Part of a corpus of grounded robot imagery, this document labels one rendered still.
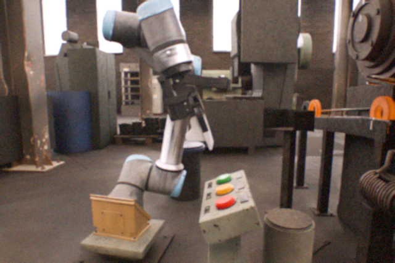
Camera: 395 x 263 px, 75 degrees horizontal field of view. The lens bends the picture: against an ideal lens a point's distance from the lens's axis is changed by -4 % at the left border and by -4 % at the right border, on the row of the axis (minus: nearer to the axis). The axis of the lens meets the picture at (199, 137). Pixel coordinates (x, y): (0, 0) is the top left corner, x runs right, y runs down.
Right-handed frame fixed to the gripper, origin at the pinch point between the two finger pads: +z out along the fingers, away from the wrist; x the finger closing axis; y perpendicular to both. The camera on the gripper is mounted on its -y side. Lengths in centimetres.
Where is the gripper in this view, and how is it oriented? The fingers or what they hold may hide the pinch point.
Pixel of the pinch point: (212, 143)
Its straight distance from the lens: 66.7
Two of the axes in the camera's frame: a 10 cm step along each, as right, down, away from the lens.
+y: -9.4, 3.2, 1.0
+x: -0.6, 1.4, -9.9
